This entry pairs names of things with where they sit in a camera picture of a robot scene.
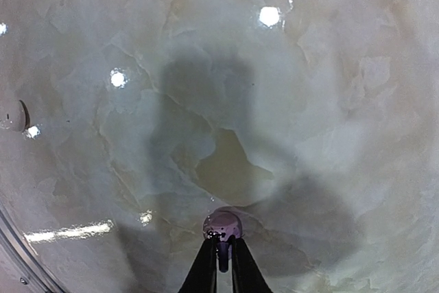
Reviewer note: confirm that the aluminium front rail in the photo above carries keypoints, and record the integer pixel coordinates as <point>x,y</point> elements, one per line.
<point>30,272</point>

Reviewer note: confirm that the white earbud charging case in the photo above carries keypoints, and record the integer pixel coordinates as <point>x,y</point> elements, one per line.
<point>14,115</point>

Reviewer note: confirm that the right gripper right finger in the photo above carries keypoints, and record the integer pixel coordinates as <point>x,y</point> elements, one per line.
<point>246,275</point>

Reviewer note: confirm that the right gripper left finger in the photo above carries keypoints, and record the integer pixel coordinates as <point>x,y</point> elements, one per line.
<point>202,276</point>

